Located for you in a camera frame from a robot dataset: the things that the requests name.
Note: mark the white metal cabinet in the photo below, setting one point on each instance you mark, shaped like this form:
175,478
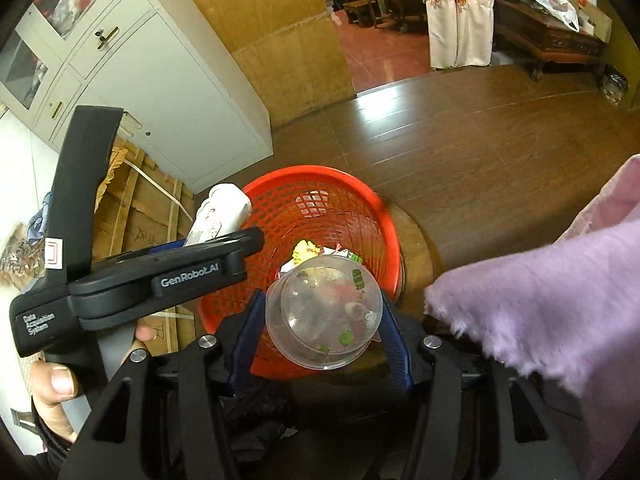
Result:
190,100

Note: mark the dark cloth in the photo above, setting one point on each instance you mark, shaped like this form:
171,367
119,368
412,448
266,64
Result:
260,410

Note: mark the red plastic basket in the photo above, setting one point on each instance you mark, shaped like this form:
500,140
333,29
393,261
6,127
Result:
340,210

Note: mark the clear plastic cup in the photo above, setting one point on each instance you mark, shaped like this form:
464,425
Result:
320,320

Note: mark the yellow wrapper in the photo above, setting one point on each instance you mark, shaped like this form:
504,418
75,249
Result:
306,252

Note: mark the pink fuzzy cloth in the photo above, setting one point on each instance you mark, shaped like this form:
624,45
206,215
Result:
550,310

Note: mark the yellow fringed cloth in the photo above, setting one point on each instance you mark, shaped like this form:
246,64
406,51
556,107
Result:
114,160

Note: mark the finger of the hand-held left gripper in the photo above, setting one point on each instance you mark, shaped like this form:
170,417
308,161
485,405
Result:
145,254
200,275

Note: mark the blue cloth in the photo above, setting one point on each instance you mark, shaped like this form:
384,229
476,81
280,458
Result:
40,217

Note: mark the green tea carton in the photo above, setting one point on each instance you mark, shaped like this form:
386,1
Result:
350,256

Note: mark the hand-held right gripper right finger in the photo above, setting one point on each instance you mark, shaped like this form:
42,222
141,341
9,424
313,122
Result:
395,347

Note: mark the cardboard box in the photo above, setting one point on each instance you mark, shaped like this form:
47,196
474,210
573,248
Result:
597,22

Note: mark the small wooden stool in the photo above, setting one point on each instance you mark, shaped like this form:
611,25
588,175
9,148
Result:
357,10

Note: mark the person's left hand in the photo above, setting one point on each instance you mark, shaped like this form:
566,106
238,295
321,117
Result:
55,382

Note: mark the white plastic bottle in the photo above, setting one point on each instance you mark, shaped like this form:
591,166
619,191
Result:
225,207

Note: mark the floral curtain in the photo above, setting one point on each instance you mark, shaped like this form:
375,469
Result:
455,20

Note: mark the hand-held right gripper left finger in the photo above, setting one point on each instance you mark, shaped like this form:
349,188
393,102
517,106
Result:
247,340

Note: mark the dark wooden sideboard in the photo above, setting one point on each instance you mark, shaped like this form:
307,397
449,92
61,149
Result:
540,35

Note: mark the wooden crate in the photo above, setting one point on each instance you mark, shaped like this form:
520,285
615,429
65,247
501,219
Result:
145,210

